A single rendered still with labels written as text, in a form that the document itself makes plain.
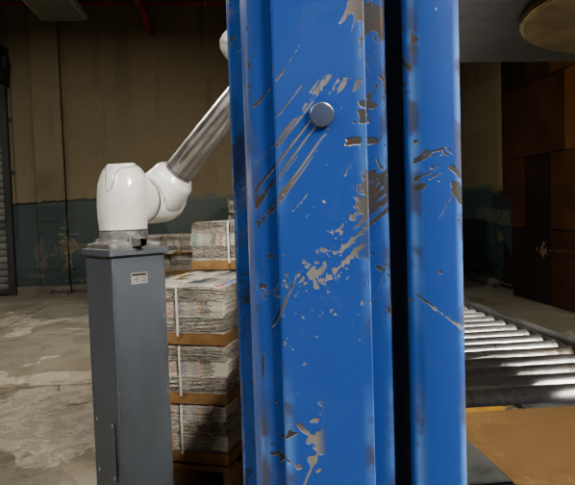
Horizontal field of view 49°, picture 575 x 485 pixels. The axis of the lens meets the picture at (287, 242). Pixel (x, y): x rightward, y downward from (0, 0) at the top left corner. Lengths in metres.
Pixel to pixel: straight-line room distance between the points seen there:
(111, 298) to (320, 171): 1.83
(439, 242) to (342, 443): 0.08
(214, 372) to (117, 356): 0.52
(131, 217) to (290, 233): 1.84
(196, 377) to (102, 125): 7.48
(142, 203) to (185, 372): 0.74
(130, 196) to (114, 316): 0.37
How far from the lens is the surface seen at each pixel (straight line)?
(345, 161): 0.24
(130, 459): 2.17
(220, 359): 2.44
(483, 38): 0.81
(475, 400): 1.10
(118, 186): 2.06
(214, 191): 9.46
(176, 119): 9.57
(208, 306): 2.41
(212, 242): 2.99
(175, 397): 2.55
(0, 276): 9.98
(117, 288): 2.03
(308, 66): 0.24
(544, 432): 0.94
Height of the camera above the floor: 1.11
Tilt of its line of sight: 3 degrees down
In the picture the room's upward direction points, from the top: 2 degrees counter-clockwise
